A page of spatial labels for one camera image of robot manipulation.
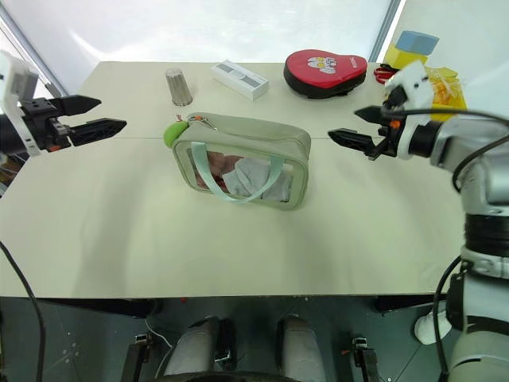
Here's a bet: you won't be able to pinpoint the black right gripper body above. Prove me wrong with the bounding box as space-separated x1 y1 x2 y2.
367 88 409 161

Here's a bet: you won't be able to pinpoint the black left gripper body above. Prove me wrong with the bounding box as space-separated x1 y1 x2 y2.
19 98 76 153

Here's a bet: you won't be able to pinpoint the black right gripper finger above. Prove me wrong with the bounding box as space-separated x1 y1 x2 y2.
354 104 387 123
327 127 378 155

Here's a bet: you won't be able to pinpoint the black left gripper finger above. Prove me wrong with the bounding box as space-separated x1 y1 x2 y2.
68 117 128 148
51 94 103 119

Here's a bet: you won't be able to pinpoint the red black pouch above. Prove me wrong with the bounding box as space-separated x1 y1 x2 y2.
282 49 369 99

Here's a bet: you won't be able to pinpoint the light grey cloth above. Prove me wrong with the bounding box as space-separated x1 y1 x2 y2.
220 157 293 202

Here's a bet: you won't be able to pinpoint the red scissors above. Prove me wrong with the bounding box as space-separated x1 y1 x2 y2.
373 63 399 86

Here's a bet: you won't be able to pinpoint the yellow box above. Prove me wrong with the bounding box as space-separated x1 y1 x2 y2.
383 42 429 71

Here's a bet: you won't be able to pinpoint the yellow snack bag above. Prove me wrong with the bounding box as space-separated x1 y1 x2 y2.
424 64 469 121

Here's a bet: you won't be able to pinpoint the green pompom zipper charm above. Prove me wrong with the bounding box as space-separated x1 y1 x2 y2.
163 120 192 148

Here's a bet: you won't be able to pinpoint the blue block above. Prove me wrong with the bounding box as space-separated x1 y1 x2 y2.
397 30 441 55

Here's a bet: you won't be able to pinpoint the metal cup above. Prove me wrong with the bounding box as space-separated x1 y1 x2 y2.
165 68 195 107

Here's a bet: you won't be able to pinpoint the green transparent toiletry bag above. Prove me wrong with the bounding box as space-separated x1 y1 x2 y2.
162 111 313 212

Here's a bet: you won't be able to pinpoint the white rectangular box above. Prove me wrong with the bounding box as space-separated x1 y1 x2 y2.
209 59 270 102

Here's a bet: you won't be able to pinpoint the white rounded plastic piece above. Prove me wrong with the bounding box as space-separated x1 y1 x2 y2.
414 310 453 345

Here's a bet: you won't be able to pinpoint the grey rounded leg cover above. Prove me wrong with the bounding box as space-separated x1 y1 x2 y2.
163 315 224 377
275 314 328 382

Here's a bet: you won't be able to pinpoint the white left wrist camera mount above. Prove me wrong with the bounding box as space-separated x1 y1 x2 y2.
0 50 41 157

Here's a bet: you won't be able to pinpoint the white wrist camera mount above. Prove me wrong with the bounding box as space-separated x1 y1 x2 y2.
0 50 41 157
383 60 435 161

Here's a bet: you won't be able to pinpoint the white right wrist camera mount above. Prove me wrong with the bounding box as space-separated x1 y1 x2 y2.
383 60 435 161

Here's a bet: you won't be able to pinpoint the grey frame bar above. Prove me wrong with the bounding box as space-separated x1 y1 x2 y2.
0 6 67 95
368 0 408 64

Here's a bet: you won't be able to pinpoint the black left side cable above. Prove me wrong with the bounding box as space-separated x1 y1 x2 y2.
0 240 47 382

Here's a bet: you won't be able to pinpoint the black right arm lower cable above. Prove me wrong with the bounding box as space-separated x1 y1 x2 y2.
431 254 467 382

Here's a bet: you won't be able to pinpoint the thin white cable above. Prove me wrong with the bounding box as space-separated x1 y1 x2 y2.
144 316 173 349

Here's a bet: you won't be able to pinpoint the black stand bracket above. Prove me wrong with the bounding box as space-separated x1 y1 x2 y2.
120 333 154 382
342 333 379 382

